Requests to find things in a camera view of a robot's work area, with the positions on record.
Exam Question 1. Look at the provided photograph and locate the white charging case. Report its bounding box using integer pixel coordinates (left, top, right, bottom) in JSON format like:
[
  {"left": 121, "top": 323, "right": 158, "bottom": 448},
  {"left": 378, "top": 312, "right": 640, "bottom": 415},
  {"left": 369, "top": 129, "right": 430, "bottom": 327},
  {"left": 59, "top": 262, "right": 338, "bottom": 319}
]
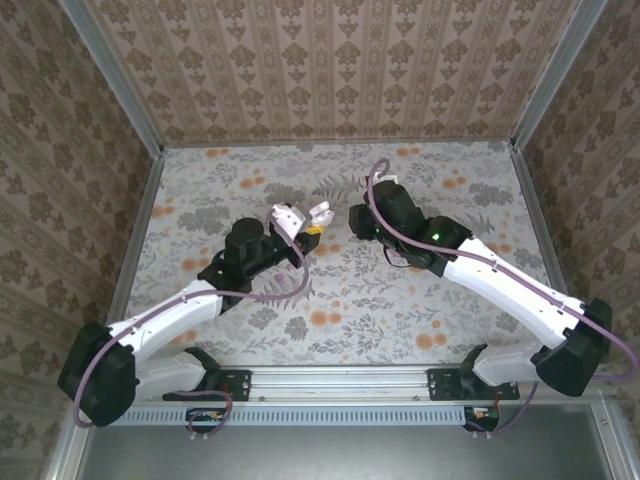
[{"left": 305, "top": 199, "right": 335, "bottom": 227}]

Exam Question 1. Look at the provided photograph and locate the floral table cloth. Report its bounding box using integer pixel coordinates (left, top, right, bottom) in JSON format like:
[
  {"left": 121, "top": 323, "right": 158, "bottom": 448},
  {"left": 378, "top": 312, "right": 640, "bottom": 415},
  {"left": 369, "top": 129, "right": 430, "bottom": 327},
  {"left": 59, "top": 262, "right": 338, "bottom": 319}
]
[{"left": 112, "top": 141, "right": 576, "bottom": 366}]

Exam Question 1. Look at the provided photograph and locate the grey metal panel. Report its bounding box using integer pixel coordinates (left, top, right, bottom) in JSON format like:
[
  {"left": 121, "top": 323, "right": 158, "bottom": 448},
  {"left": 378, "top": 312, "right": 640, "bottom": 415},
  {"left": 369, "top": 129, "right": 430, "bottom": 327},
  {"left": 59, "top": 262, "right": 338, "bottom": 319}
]
[{"left": 47, "top": 399, "right": 629, "bottom": 480}]

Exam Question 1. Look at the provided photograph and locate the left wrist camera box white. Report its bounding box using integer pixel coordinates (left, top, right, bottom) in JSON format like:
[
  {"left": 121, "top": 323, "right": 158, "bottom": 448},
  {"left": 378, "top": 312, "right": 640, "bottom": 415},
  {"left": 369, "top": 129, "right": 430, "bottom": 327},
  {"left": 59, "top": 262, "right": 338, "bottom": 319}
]
[{"left": 268, "top": 202, "right": 307, "bottom": 240}]

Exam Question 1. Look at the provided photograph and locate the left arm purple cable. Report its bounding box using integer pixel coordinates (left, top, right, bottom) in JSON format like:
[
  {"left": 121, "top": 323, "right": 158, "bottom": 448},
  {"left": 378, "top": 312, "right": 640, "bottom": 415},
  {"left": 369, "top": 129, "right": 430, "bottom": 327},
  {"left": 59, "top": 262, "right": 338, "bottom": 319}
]
[{"left": 72, "top": 234, "right": 311, "bottom": 444}]

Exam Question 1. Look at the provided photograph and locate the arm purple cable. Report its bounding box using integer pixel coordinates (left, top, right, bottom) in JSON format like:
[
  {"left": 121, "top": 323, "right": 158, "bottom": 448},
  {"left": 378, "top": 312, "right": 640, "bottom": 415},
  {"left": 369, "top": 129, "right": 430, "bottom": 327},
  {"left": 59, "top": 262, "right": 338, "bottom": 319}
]
[
  {"left": 366, "top": 158, "right": 639, "bottom": 441},
  {"left": 72, "top": 234, "right": 311, "bottom": 444}
]

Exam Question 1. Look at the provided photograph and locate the aluminium side rail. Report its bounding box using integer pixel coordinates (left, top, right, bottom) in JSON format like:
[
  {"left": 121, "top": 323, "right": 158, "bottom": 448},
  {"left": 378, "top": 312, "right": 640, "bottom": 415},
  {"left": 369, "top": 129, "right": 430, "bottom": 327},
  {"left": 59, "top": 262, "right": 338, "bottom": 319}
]
[
  {"left": 93, "top": 147, "right": 169, "bottom": 366},
  {"left": 508, "top": 142, "right": 594, "bottom": 364}
]

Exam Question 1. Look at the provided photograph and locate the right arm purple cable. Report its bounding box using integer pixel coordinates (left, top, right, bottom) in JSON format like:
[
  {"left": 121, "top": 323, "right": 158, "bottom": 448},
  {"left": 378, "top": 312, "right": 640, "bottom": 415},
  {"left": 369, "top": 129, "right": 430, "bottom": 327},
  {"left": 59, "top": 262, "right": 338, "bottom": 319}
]
[{"left": 366, "top": 158, "right": 639, "bottom": 441}]

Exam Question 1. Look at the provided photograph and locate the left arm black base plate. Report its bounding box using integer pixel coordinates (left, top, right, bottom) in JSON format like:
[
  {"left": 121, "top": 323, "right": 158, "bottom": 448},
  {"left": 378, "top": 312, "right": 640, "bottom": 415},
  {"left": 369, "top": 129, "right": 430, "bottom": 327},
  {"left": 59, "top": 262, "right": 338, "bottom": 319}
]
[{"left": 163, "top": 368, "right": 251, "bottom": 402}]

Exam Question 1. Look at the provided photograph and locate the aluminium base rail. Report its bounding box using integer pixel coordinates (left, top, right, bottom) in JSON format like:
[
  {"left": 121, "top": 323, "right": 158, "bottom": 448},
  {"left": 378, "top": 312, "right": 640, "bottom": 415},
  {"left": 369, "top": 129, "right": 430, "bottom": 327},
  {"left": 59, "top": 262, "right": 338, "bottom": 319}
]
[{"left": 74, "top": 364, "right": 614, "bottom": 401}]

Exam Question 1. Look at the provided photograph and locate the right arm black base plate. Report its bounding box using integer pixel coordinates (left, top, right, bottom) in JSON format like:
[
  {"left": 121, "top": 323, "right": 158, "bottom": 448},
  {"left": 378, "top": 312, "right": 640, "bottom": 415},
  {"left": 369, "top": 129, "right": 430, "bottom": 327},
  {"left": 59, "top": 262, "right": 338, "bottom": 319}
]
[{"left": 427, "top": 368, "right": 521, "bottom": 401}]

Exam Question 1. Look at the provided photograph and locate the grey slotted cable duct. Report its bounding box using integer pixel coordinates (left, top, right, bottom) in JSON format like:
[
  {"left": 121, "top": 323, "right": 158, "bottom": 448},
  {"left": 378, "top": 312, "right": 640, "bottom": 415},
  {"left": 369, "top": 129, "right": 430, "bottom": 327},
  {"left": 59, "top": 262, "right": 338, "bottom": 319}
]
[{"left": 92, "top": 405, "right": 469, "bottom": 427}]

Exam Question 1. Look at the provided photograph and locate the aluminium frame post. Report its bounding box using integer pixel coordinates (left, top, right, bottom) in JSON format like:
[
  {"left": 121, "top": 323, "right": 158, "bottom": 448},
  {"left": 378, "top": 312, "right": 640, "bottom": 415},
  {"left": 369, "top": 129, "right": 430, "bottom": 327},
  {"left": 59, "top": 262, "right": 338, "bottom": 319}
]
[
  {"left": 509, "top": 0, "right": 609, "bottom": 151},
  {"left": 57, "top": 0, "right": 165, "bottom": 154}
]

